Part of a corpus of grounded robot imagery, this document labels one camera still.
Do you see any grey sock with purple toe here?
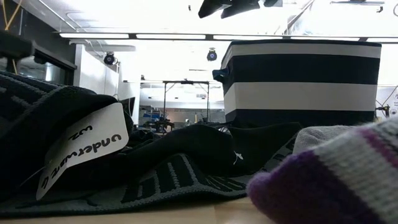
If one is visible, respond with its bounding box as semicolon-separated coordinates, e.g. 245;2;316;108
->
247;118;398;224

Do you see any black metal gantry frame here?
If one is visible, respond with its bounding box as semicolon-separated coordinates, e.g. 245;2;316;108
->
162;80;210;124

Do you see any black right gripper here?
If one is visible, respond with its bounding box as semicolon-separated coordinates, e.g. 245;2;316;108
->
197;0;279;19

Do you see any dark blue plastic bin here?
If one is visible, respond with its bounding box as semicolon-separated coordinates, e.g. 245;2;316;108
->
212;39;382;128

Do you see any black underwear with tag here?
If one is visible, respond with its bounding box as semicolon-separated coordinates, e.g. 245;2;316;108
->
0;70;304;218

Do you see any ceiling strip light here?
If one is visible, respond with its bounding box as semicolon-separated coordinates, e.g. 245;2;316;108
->
58;32;398;42

